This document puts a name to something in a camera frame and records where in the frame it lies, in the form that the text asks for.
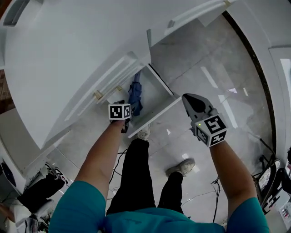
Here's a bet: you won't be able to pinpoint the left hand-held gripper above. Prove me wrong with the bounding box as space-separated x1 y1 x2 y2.
108 99 132 134

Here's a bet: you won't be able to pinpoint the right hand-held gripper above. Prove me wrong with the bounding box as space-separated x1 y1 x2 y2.
182 93 228 148

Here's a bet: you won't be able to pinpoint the blue folding umbrella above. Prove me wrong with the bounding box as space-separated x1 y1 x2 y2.
127 72 144 117

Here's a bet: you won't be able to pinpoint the person's right forearm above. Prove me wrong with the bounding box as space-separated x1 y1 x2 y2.
208 142 257 213

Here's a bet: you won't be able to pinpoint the person's left forearm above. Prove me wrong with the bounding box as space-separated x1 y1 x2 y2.
75 118 128 201

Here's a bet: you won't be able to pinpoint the white desk with drawers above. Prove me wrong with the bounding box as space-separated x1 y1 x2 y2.
0 0 230 182

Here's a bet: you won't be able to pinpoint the person's white left shoe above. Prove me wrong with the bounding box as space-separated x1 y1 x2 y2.
136 124 152 141

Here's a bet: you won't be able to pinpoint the person's white shoe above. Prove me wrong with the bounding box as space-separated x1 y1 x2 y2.
165 158 196 177
136 124 152 141

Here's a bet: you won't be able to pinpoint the person's white right shoe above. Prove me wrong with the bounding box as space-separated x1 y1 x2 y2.
165 158 196 177

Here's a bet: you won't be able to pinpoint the person's black trousers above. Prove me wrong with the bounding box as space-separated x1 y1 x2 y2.
106 138 184 216

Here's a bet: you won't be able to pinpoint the black white red sneaker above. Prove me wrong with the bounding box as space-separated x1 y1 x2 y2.
54 167 69 185
45 162 56 175

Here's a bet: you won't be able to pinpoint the person's teal shirt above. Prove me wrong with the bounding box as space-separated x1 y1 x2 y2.
49 181 270 233

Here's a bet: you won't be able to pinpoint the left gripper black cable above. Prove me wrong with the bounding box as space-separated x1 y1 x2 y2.
109 147 129 201

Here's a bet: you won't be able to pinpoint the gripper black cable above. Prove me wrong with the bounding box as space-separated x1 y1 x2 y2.
211 176 222 223
109 147 129 201

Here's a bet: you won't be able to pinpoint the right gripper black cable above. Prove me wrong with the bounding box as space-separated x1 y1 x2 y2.
211 176 222 223

